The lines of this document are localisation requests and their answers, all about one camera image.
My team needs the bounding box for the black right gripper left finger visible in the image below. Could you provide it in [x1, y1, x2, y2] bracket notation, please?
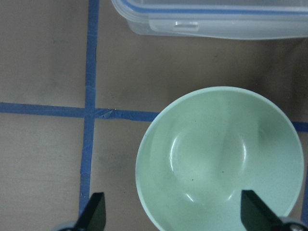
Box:
[73, 192, 106, 231]

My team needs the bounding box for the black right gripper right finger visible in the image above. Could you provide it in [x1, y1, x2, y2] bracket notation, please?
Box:
[241, 190, 283, 231]

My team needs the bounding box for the green bowl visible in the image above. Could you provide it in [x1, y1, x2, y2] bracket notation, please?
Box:
[135, 87, 304, 231]

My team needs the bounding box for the clear plastic food container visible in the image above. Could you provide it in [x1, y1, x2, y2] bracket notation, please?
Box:
[112, 0, 308, 40]

